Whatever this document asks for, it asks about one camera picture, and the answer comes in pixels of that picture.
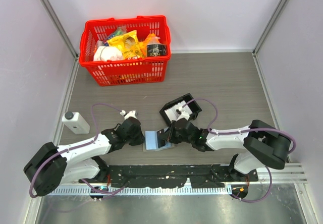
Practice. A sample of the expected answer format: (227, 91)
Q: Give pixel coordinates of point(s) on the orange snack packet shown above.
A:
(150, 39)

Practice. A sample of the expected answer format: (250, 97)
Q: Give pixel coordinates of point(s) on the white device with grey button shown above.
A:
(75, 122)

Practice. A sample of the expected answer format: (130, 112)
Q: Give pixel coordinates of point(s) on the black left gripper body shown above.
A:
(136, 139)

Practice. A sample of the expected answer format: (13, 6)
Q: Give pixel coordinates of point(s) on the black labelled bottle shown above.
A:
(156, 50)

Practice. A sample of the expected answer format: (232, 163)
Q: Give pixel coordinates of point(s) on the yellow snack bag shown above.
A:
(128, 44)

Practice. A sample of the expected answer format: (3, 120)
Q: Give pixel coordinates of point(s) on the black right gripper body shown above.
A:
(176, 137)

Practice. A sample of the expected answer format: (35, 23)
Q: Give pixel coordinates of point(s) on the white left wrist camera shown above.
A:
(130, 114)

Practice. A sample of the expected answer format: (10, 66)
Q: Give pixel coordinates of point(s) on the red plastic shopping basket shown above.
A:
(150, 69)

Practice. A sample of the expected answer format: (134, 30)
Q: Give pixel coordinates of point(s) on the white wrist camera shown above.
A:
(130, 114)
(183, 114)

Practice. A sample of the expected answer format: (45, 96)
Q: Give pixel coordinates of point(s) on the green blue snack packet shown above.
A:
(119, 31)

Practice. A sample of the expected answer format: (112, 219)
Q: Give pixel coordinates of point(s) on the white slotted cable duct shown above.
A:
(79, 190)

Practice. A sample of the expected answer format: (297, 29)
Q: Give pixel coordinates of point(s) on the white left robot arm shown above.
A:
(53, 165)

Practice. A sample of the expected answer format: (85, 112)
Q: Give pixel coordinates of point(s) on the grey leather card holder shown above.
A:
(153, 143)

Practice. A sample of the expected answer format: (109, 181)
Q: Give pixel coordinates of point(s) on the black VIP credit card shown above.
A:
(161, 142)

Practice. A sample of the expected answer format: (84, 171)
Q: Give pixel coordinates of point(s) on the white crumpled plastic bag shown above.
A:
(108, 53)

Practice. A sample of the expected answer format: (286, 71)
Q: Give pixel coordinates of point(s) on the stack of white cards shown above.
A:
(174, 112)

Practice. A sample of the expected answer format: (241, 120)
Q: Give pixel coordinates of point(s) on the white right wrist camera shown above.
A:
(183, 114)

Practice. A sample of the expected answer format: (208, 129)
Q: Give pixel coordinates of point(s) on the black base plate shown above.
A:
(170, 176)

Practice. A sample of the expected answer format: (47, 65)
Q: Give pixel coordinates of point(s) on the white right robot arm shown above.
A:
(264, 145)

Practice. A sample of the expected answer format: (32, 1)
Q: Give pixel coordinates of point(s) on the black card box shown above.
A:
(196, 109)

